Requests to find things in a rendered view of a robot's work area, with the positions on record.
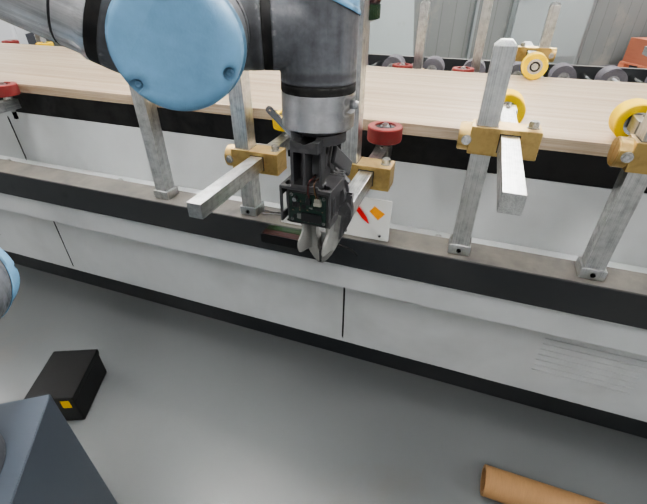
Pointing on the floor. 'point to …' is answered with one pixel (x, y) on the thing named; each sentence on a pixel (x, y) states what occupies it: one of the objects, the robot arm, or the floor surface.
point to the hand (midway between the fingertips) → (322, 251)
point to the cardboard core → (524, 489)
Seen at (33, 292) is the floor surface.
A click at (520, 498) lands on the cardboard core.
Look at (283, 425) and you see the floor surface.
